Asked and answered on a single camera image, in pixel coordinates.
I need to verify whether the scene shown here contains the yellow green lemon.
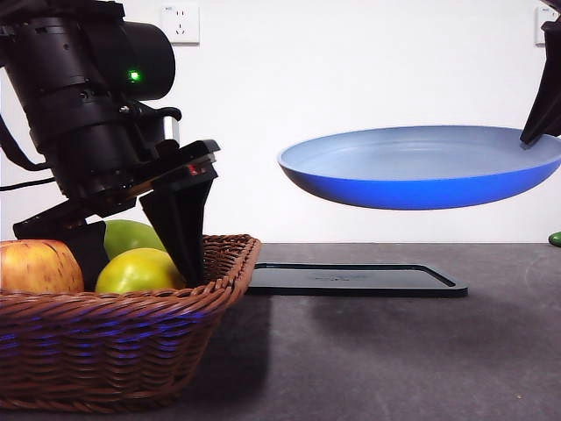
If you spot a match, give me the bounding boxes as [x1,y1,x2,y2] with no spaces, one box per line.
[95,247,188,295]

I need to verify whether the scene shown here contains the blue round plate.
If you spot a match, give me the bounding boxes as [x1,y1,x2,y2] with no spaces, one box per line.
[277,125,561,211]

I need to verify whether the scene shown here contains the brown wicker basket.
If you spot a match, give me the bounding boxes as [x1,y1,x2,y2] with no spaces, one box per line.
[0,233,263,413]

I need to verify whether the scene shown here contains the green apple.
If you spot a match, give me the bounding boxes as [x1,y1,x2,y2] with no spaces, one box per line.
[103,219,167,260]

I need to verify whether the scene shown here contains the red yellow apple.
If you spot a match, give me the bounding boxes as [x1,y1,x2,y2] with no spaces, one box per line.
[0,239,85,294]

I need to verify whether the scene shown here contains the black flat tray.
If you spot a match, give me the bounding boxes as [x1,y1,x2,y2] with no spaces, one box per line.
[245,262,469,298]

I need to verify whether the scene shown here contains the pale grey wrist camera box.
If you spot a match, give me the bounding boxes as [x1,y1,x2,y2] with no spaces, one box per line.
[162,114,181,146]

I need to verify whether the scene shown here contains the white wall socket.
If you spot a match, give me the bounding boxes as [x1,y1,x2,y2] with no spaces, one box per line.
[160,4,201,46]
[535,6,551,46]

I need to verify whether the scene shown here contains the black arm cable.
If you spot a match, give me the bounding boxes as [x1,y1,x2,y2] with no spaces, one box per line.
[0,114,47,171]
[0,176,57,193]

